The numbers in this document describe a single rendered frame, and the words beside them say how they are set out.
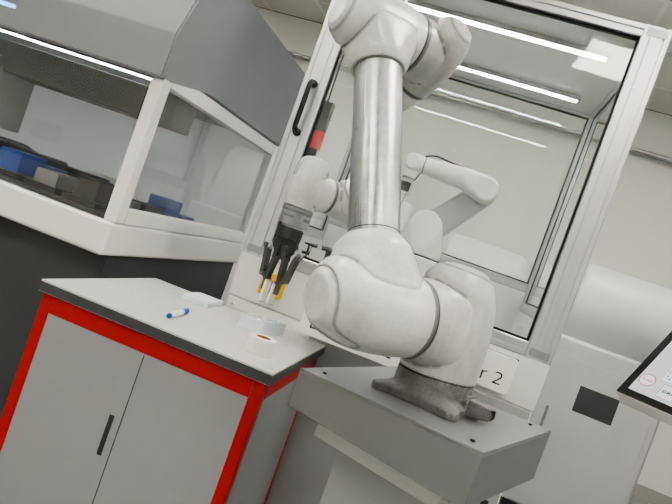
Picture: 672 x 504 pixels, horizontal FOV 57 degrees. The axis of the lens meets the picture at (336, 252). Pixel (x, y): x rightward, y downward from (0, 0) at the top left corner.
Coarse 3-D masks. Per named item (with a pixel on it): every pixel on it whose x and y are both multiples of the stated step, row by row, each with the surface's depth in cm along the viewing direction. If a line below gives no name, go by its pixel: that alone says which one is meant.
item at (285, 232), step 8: (280, 224) 179; (280, 232) 178; (288, 232) 177; (296, 232) 177; (280, 240) 180; (288, 240) 179; (296, 240) 178; (280, 248) 180; (288, 248) 179; (296, 248) 178; (288, 256) 179
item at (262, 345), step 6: (252, 336) 151; (258, 336) 152; (264, 336) 155; (252, 342) 151; (258, 342) 150; (264, 342) 150; (270, 342) 151; (276, 342) 153; (246, 348) 152; (252, 348) 151; (258, 348) 150; (264, 348) 150; (270, 348) 151; (258, 354) 150; (264, 354) 151; (270, 354) 152
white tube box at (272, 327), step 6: (240, 318) 178; (246, 318) 177; (252, 318) 176; (258, 318) 180; (270, 318) 187; (240, 324) 178; (246, 324) 177; (252, 324) 176; (258, 324) 175; (264, 324) 175; (270, 324) 177; (276, 324) 180; (282, 324) 183; (252, 330) 176; (258, 330) 175; (264, 330) 176; (270, 330) 178; (276, 330) 181; (282, 330) 185
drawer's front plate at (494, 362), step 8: (488, 352) 186; (496, 352) 186; (488, 360) 186; (496, 360) 186; (504, 360) 185; (512, 360) 185; (488, 368) 186; (496, 368) 186; (504, 368) 185; (512, 368) 185; (488, 376) 186; (496, 376) 186; (504, 376) 185; (512, 376) 185; (480, 384) 186; (488, 384) 186; (496, 384) 186; (504, 384) 185; (504, 392) 185
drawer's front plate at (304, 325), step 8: (304, 312) 168; (304, 320) 168; (304, 328) 168; (312, 336) 168; (320, 336) 167; (336, 344) 166; (352, 352) 165; (360, 352) 165; (376, 360) 164; (384, 360) 164; (392, 360) 163
